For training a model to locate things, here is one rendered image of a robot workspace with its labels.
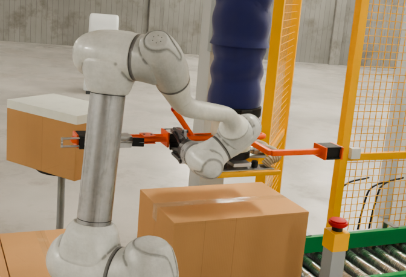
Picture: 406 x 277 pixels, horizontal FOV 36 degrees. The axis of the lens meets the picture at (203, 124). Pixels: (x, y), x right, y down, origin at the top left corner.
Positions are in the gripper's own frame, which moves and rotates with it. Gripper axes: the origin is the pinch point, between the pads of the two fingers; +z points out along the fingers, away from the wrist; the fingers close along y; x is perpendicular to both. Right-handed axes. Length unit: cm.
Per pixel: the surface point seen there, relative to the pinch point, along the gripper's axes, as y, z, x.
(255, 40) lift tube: -40.4, -10.5, 27.4
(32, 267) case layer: 68, 38, -46
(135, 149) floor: 126, 418, 121
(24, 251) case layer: 68, 55, -47
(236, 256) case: 44, -20, 24
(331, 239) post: 24, -52, 43
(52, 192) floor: 125, 290, 9
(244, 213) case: 27.5, -15.8, 27.7
